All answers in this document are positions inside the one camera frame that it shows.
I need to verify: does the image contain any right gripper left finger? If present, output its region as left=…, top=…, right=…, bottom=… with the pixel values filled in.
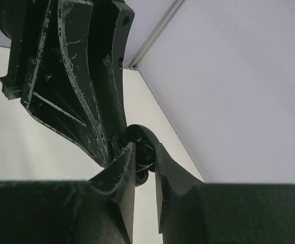
left=0, top=143, right=136, bottom=243

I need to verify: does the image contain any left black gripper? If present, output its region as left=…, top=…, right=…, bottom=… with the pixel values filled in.
left=0, top=1, right=111, bottom=167

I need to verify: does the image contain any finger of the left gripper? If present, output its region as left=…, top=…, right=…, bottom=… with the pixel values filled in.
left=88, top=1, right=135, bottom=139

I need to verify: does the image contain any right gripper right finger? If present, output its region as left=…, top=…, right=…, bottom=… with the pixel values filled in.
left=155, top=144, right=295, bottom=243

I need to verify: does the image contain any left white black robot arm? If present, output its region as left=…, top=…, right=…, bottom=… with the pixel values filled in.
left=0, top=1, right=135, bottom=168

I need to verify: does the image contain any right aluminium frame post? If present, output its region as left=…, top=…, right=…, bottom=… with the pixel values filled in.
left=125, top=1, right=186, bottom=70

